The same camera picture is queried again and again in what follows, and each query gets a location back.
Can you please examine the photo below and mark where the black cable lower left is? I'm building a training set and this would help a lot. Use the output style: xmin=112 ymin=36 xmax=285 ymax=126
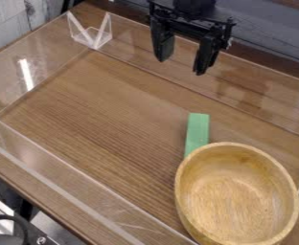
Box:
xmin=0 ymin=214 xmax=33 ymax=245

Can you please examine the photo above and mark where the green rectangular block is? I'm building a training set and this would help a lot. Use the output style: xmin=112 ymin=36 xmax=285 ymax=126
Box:
xmin=184 ymin=113 xmax=209 ymax=156

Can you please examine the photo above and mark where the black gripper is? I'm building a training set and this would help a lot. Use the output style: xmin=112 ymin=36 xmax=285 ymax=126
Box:
xmin=148 ymin=0 xmax=235 ymax=76

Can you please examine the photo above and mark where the grey bench in background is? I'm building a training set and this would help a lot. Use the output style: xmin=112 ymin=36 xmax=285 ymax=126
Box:
xmin=128 ymin=0 xmax=299 ymax=60

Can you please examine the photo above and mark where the light wooden bowl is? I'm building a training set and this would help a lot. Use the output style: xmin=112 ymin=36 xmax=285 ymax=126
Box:
xmin=173 ymin=142 xmax=299 ymax=245

